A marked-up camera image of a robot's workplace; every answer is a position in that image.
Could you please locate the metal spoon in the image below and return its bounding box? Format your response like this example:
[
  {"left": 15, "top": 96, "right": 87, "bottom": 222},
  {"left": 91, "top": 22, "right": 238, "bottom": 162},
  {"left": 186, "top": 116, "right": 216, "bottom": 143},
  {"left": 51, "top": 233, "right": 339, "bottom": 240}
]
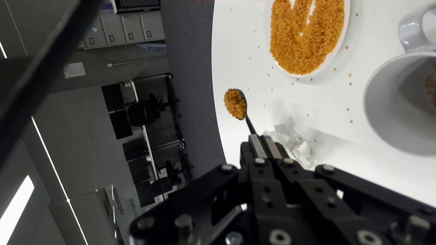
[{"left": 223, "top": 87, "right": 258, "bottom": 138}]

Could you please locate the glass bowl of orange grains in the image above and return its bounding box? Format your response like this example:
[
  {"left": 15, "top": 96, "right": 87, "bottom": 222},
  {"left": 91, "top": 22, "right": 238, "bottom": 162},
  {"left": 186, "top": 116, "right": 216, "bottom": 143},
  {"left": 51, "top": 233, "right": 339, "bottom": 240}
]
[{"left": 264, "top": 0, "right": 351, "bottom": 79}]

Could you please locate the black cup with white handle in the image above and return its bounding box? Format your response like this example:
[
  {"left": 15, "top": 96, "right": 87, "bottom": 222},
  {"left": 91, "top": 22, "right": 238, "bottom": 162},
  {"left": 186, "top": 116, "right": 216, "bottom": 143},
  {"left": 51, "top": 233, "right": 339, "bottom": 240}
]
[{"left": 362, "top": 3, "right": 436, "bottom": 157}]

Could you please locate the grey file cabinet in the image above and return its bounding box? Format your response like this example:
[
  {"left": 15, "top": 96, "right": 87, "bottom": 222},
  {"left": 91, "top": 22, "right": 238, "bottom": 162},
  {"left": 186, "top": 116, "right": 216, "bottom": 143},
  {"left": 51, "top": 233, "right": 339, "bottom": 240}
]
[{"left": 79, "top": 10, "right": 167, "bottom": 51}]

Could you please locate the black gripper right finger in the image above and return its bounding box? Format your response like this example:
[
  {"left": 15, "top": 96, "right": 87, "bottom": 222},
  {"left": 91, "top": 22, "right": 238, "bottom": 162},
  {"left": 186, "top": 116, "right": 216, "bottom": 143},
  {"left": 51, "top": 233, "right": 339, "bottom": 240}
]
[{"left": 263, "top": 135, "right": 436, "bottom": 245}]

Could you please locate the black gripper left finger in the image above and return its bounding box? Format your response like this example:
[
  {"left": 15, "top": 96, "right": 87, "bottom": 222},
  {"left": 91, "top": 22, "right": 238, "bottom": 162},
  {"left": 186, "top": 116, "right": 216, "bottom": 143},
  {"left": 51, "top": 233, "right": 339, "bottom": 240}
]
[{"left": 128, "top": 135, "right": 291, "bottom": 245}]

